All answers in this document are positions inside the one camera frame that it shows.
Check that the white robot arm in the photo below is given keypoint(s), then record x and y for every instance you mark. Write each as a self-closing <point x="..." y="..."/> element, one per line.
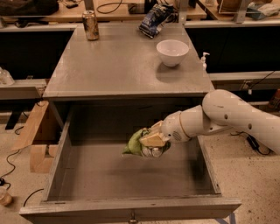
<point x="219" y="110"/>

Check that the drawer knob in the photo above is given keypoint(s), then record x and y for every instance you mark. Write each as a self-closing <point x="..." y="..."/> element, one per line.
<point x="133" y="220"/>

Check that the gold soda can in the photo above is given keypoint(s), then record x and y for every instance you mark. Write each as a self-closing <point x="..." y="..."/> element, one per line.
<point x="90" y="24"/>

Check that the green jalapeno chip bag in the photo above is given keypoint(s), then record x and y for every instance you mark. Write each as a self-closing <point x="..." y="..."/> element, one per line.
<point x="135" y="147"/>

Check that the grey wooden cabinet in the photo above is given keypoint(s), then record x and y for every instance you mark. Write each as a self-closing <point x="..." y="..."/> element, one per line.
<point x="124" y="63"/>

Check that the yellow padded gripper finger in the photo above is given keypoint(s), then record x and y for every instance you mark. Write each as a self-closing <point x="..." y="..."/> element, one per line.
<point x="154" y="139"/>
<point x="156" y="127"/>

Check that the white pump bottle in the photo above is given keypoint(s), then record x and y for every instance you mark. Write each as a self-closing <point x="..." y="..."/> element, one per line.
<point x="203" y="59"/>

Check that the blue chip bag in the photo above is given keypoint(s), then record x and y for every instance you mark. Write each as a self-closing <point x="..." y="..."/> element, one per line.
<point x="154" y="18"/>

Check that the black bag on bench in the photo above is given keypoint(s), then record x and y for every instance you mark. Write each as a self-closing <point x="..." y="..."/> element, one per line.
<point x="28" y="7"/>

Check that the clear plastic bag left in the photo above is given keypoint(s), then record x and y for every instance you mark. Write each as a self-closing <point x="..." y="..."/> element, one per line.
<point x="5" y="78"/>

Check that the open grey top drawer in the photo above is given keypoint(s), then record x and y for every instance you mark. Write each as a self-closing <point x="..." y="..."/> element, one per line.
<point x="92" y="181"/>

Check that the white ceramic bowl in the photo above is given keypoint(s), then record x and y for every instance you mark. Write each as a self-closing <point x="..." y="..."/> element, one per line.
<point x="172" y="51"/>

